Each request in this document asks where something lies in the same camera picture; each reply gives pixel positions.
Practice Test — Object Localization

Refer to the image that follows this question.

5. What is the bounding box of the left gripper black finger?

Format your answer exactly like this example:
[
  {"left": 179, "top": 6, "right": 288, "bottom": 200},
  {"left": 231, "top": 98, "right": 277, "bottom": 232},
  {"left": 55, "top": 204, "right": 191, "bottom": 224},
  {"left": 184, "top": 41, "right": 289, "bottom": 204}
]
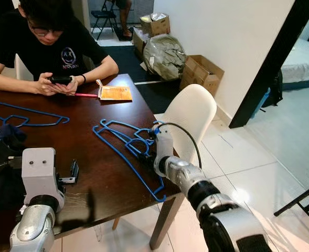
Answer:
[{"left": 59, "top": 160, "right": 80, "bottom": 185}]

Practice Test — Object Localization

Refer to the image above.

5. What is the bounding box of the dark brown wooden table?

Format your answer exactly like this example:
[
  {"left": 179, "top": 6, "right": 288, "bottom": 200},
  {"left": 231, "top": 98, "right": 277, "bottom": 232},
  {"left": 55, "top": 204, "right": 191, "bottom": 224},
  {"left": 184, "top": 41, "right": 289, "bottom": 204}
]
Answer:
[{"left": 0, "top": 73, "right": 189, "bottom": 250}]

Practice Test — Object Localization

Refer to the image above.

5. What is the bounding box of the white plastic chair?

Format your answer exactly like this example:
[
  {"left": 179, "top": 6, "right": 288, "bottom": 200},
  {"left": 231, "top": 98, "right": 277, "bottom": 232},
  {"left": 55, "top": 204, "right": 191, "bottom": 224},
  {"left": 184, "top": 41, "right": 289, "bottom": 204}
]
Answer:
[
  {"left": 157, "top": 84, "right": 218, "bottom": 158},
  {"left": 15, "top": 55, "right": 29, "bottom": 80}
]

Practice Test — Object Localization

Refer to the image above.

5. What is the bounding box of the black garment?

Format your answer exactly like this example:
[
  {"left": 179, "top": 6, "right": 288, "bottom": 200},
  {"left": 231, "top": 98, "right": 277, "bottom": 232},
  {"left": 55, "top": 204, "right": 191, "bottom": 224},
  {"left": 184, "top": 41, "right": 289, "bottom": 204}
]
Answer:
[{"left": 0, "top": 152, "right": 26, "bottom": 215}]

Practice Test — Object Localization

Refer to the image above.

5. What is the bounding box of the orange paper packet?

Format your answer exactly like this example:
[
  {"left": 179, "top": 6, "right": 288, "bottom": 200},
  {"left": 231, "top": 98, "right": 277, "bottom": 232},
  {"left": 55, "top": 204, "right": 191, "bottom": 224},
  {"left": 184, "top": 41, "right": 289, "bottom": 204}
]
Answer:
[{"left": 95, "top": 80, "right": 133, "bottom": 101}]

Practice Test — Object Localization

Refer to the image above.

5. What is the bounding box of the black smartphone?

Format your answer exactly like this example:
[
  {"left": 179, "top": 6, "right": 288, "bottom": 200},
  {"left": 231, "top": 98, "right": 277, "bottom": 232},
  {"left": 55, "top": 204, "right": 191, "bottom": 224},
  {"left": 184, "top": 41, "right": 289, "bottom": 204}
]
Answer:
[{"left": 49, "top": 76, "right": 72, "bottom": 86}]

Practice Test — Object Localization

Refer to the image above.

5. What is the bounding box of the large open cardboard box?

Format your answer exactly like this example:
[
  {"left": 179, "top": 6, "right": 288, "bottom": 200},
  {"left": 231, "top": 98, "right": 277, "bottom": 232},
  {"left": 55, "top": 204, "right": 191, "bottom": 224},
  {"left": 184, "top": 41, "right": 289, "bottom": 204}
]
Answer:
[{"left": 179, "top": 54, "right": 225, "bottom": 96}]

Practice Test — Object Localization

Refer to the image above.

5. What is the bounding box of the grey green wrapped sack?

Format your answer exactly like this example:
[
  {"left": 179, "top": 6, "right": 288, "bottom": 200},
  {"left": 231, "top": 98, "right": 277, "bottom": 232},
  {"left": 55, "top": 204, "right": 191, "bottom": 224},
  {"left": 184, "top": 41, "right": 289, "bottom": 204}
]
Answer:
[{"left": 143, "top": 34, "right": 187, "bottom": 80}]

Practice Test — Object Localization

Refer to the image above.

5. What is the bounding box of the dark blue floor mat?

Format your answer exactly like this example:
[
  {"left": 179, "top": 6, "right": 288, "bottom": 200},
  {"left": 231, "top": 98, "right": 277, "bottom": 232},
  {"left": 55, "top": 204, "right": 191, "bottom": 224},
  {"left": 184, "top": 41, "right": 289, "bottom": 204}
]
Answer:
[{"left": 99, "top": 45, "right": 197, "bottom": 100}]

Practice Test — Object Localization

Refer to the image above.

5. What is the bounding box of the person in black t-shirt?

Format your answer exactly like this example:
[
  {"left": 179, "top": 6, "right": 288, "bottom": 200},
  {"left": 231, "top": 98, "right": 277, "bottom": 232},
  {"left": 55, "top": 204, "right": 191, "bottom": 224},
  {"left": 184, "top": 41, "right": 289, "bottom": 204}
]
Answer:
[{"left": 0, "top": 0, "right": 119, "bottom": 97}]

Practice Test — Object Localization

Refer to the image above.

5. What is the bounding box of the small cardboard box with foil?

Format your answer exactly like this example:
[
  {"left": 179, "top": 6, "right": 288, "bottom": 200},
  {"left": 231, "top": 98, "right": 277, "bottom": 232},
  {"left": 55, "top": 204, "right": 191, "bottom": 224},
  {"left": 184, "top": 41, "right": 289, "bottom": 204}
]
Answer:
[{"left": 140, "top": 13, "right": 172, "bottom": 37}]

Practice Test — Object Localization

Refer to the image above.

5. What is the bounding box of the bed with white sheet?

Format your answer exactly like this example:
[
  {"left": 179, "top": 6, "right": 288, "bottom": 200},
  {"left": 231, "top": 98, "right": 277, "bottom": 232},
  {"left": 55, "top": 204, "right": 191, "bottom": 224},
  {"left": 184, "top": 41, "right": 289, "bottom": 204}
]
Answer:
[{"left": 280, "top": 37, "right": 309, "bottom": 91}]

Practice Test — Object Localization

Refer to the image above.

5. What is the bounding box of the black folding chair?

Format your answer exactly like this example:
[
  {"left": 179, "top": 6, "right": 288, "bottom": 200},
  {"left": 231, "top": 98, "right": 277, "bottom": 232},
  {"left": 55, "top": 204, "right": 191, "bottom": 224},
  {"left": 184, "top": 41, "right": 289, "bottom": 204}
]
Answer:
[{"left": 91, "top": 0, "right": 119, "bottom": 40}]

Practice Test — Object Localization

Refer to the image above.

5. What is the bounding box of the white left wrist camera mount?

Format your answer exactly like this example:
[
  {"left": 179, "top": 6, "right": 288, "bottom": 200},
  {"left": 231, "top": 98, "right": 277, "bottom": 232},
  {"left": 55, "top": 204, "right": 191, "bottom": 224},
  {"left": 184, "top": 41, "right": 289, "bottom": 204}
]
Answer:
[{"left": 22, "top": 147, "right": 66, "bottom": 212}]

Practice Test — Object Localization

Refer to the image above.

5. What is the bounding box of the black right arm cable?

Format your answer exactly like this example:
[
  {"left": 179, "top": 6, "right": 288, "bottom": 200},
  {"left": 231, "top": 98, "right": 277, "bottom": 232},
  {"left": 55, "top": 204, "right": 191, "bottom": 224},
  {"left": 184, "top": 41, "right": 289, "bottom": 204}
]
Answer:
[{"left": 155, "top": 122, "right": 202, "bottom": 170}]

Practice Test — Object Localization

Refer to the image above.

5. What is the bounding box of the black door frame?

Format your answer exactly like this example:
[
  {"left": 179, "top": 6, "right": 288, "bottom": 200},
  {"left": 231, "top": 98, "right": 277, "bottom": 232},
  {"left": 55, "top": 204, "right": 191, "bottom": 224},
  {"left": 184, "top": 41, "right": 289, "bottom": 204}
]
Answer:
[{"left": 229, "top": 0, "right": 309, "bottom": 128}]

